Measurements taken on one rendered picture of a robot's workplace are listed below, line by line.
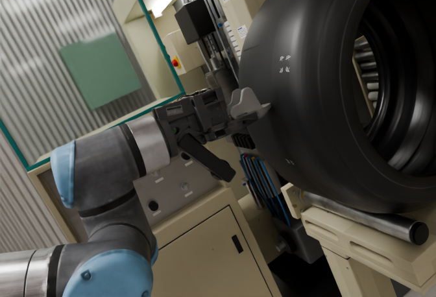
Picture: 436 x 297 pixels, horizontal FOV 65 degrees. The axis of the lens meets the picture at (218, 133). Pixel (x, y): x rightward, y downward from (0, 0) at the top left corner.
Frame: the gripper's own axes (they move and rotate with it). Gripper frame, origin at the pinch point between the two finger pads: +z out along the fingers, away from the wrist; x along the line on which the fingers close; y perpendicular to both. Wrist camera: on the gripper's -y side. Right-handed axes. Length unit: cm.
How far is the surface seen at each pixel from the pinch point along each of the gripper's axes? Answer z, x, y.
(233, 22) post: 17.6, 34.6, 20.6
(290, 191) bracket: 13.0, 23.0, -28.0
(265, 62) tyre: 3.2, 0.7, 8.3
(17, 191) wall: -91, 249, -33
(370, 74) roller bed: 61, 33, -8
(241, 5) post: 17.3, 27.5, 23.5
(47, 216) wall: -80, 251, -61
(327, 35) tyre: 8.3, -11.1, 9.6
